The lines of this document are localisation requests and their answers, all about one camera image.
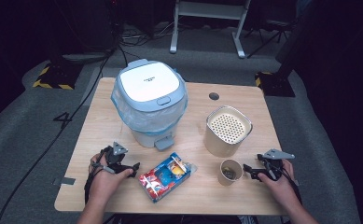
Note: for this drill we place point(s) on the black base with yellow stripes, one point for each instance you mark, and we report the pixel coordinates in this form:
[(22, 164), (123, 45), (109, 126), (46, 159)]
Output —
[(274, 84), (56, 77)]

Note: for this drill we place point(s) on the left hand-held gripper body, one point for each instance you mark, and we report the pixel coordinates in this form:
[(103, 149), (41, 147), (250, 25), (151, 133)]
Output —
[(115, 155)]

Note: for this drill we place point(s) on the beige container with perforated strainer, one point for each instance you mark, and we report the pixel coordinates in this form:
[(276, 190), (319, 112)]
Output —
[(219, 143)]

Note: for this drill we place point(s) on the person's right hand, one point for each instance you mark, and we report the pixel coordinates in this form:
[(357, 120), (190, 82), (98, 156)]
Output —
[(278, 188)]

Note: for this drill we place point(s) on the colourful cardboard box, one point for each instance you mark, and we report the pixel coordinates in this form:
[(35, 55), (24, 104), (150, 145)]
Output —
[(162, 180)]

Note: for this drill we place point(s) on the white metal table frame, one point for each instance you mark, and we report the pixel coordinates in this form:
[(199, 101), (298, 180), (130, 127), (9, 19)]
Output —
[(208, 18)]

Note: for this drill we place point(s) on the person's left hand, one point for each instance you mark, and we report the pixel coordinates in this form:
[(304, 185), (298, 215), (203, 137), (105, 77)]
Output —
[(106, 183)]

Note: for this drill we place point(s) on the clear blue bin liner bag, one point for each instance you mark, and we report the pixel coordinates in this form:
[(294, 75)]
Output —
[(145, 119)]

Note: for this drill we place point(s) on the yellow tea bag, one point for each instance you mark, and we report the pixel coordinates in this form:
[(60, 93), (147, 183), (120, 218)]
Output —
[(229, 172)]

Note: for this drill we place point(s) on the grey tape strip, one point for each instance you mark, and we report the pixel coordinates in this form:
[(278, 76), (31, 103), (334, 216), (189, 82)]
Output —
[(64, 180)]

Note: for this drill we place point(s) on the brown paper cup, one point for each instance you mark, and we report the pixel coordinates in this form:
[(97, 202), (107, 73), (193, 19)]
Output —
[(224, 179)]

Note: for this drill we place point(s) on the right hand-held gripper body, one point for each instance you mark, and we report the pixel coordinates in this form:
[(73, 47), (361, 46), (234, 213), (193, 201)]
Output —
[(274, 161)]

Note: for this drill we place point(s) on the white and blue pedal bin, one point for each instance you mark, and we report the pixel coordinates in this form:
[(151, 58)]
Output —
[(149, 82)]

